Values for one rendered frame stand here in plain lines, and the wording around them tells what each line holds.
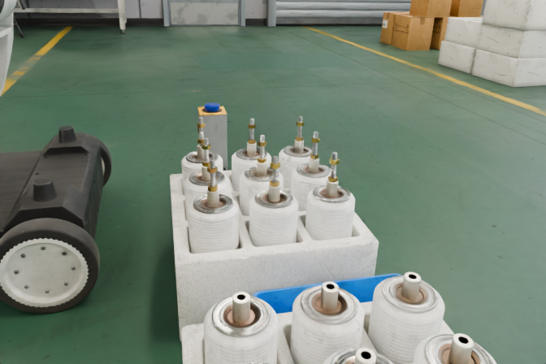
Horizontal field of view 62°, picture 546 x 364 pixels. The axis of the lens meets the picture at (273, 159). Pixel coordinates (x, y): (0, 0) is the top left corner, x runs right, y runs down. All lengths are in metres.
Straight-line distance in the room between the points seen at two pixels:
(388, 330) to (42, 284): 0.69
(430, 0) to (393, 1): 2.13
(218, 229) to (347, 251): 0.25
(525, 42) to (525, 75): 0.21
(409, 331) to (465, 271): 0.58
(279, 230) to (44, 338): 0.50
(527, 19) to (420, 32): 1.46
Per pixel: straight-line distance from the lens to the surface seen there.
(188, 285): 0.87
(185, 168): 1.07
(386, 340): 0.69
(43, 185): 1.04
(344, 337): 0.62
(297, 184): 1.00
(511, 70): 3.40
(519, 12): 3.38
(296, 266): 0.89
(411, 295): 0.68
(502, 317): 1.13
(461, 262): 1.27
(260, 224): 0.87
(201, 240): 0.87
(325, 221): 0.90
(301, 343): 0.65
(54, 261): 1.03
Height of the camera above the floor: 0.66
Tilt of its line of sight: 22 degrees down
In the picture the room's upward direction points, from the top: 2 degrees clockwise
